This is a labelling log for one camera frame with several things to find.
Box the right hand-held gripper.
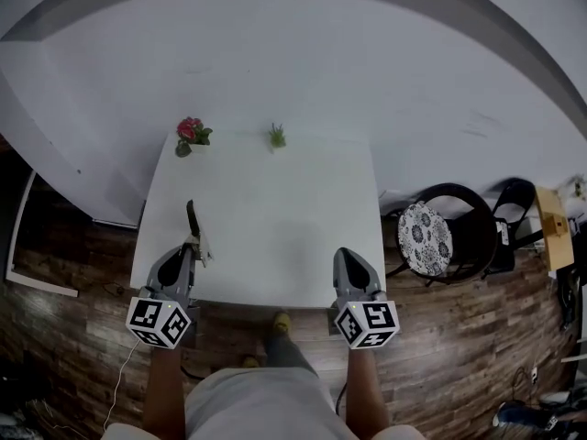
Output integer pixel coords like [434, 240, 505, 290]
[330, 247, 399, 350]

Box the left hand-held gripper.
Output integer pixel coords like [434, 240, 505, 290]
[126, 243, 199, 350]

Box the person's left forearm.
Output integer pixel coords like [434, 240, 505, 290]
[142, 344, 187, 440]

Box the person's right forearm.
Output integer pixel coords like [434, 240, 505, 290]
[344, 346, 391, 440]

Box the floral round cushion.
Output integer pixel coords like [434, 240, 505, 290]
[396, 203, 455, 277]

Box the person's dark trouser leg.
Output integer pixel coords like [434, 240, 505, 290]
[263, 330, 320, 380]

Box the white table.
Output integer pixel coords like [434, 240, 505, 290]
[129, 128, 389, 311]

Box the dark wicker chair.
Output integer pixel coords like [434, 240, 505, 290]
[384, 182, 499, 289]

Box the red flower potted plant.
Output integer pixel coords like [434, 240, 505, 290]
[174, 116, 214, 159]

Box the small green potted plant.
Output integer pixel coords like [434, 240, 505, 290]
[268, 122, 288, 154]

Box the person's light grey shirt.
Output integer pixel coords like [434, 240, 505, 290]
[183, 367, 350, 440]

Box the black folding chair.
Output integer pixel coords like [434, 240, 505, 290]
[481, 179, 537, 280]

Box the wooden side table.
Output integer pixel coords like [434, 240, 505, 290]
[534, 185, 577, 272]

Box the white cable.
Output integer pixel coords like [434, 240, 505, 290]
[103, 340, 141, 431]

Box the dark desk with white frame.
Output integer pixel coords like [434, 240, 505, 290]
[0, 167, 80, 298]

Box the black floor cable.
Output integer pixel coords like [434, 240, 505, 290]
[510, 366, 534, 403]

